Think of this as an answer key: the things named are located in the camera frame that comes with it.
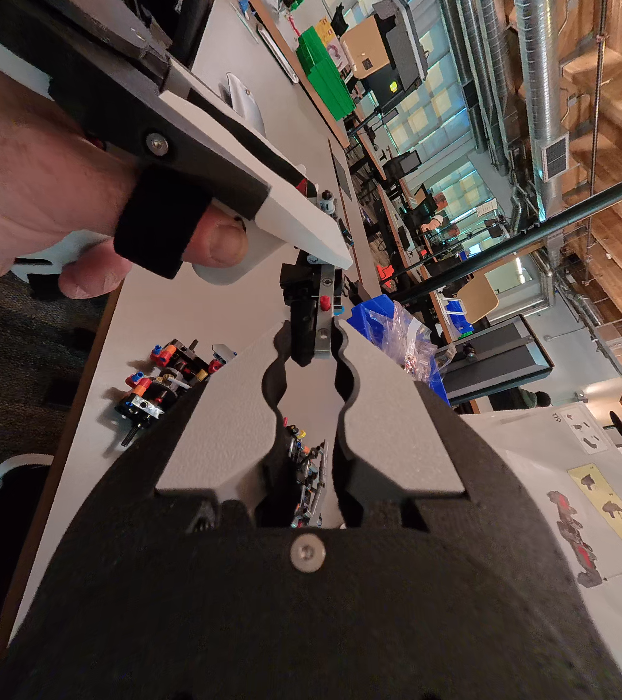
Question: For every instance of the black white-soled shoe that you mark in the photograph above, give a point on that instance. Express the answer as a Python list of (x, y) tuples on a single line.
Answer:
[(10, 465)]

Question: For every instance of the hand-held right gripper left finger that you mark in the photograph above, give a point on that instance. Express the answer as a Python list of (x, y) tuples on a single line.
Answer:
[(218, 432)]

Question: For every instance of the silver ventilation duct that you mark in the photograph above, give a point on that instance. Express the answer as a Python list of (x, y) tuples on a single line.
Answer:
[(540, 82)]

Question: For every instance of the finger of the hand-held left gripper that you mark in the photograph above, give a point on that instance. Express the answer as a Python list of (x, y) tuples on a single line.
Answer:
[(245, 139), (300, 229)]

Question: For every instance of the plywood chair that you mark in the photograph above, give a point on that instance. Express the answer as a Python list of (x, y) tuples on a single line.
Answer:
[(478, 298)]

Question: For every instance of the black lego chassis assembly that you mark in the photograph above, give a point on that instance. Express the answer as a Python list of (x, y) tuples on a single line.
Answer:
[(171, 377)]

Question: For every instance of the stack of green bins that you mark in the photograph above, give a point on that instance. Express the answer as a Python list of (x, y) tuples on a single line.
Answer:
[(324, 76)]

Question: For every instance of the dark grey equipment case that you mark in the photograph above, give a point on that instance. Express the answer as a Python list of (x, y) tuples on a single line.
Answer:
[(398, 54)]

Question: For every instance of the black overhead pole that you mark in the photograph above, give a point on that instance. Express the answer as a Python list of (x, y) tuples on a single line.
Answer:
[(562, 219)]

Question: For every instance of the person's left hand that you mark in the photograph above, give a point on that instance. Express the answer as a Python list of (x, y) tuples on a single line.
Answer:
[(26, 180)]

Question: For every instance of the black round stool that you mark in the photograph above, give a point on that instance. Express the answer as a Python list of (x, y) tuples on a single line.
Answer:
[(620, 424)]

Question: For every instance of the clear plastic parts bags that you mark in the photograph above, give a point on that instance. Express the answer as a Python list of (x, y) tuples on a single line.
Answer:
[(415, 339)]

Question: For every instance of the lego instruction booklet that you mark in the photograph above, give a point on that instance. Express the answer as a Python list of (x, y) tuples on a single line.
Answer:
[(562, 547)]

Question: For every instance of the white wall vent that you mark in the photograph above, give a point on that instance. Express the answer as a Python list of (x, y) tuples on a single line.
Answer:
[(555, 157)]

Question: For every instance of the blue storage bin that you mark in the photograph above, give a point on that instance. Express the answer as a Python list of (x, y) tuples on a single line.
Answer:
[(368, 317)]

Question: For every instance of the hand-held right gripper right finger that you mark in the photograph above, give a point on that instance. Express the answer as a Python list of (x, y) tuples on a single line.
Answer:
[(398, 432)]

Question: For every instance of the cardboard box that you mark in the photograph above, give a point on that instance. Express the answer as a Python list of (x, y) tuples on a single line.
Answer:
[(365, 52)]

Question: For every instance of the grey lego bumper assembly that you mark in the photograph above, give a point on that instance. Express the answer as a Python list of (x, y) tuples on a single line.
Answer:
[(324, 333)]

